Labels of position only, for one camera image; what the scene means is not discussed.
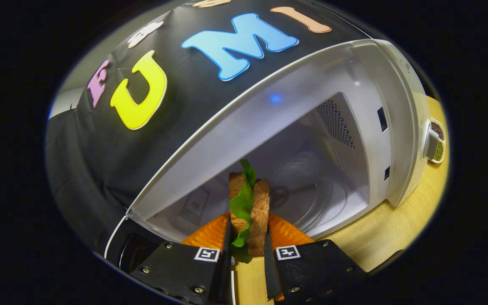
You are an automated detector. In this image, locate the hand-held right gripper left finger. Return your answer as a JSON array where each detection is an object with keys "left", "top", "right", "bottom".
[{"left": 130, "top": 212, "right": 234, "bottom": 305}]

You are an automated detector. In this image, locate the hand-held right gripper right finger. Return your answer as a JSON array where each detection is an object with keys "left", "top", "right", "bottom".
[{"left": 263, "top": 212, "right": 369, "bottom": 303}]

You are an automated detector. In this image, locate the lettuce sandwich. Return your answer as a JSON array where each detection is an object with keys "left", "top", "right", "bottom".
[{"left": 228, "top": 159, "right": 271, "bottom": 264}]

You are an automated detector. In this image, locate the white microwave oven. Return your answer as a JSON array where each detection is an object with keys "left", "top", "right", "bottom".
[{"left": 103, "top": 39, "right": 439, "bottom": 274}]

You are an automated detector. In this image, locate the glass turntable plate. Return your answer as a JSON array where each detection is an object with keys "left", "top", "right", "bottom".
[{"left": 265, "top": 157, "right": 350, "bottom": 233}]

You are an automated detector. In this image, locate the white divided dish of beans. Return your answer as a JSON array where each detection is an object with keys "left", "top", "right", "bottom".
[{"left": 430, "top": 118, "right": 445, "bottom": 164}]

